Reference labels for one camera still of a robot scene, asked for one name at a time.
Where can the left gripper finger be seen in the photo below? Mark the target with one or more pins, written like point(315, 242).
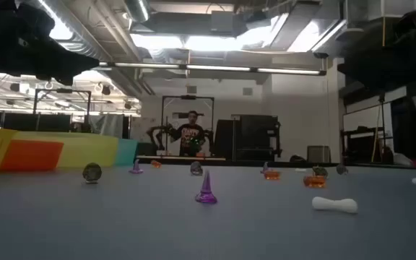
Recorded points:
point(85, 63)

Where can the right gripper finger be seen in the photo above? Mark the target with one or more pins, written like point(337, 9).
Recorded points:
point(352, 70)

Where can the grey skull decoration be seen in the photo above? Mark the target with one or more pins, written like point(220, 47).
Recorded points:
point(342, 169)
point(91, 172)
point(196, 168)
point(320, 170)

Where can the purple witch hat decoration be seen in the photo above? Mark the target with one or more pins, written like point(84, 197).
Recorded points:
point(206, 195)
point(135, 169)
point(264, 168)

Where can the orange pumpkin decoration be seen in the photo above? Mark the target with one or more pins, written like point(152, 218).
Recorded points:
point(156, 164)
point(272, 175)
point(314, 181)

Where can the black background robot arm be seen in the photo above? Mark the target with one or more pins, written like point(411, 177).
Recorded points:
point(209, 139)
point(157, 130)

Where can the silver round duct elbow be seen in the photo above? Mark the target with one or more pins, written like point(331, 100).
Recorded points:
point(137, 9)

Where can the black tripod stand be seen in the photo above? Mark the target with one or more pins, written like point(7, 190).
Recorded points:
point(382, 119)

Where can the grey cover sheet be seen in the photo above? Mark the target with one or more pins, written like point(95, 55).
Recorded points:
point(107, 126)

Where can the black low partition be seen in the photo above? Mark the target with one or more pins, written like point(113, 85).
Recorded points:
point(20, 122)

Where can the black shelf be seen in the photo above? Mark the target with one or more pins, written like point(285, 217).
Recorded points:
point(359, 148)

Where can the yellow-green plastic bin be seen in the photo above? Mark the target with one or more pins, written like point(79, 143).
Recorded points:
point(85, 148)

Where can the grey box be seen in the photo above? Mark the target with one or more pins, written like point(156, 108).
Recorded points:
point(319, 154)

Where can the white bag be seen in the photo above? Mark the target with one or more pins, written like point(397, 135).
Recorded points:
point(402, 159)

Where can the teal plastic bin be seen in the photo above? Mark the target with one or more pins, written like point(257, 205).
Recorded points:
point(126, 151)

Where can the black rounded bag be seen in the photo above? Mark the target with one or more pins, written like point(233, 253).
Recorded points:
point(297, 159)

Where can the person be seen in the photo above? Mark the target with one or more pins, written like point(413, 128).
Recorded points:
point(190, 135)

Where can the wooden background table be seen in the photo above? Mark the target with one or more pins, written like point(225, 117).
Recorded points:
point(172, 158)

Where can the silver spiral ventilation duct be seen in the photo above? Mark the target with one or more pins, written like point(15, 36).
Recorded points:
point(96, 32)

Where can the black gantry frame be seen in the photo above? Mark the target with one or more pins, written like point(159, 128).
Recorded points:
point(188, 97)
point(61, 90)

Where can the white wall board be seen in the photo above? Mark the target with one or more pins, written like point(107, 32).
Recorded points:
point(363, 117)

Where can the grey rectangular air duct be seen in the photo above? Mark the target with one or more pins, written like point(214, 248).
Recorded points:
point(193, 25)

